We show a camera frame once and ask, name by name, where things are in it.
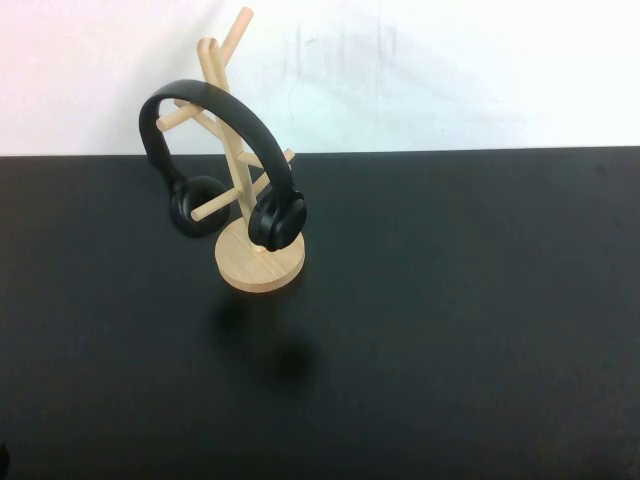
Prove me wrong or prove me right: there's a black over-ear headphones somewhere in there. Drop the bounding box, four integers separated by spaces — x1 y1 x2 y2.
138 78 308 253

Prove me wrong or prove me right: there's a wooden tree-shaped headphone stand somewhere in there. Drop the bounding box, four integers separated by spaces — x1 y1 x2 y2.
155 5 306 291

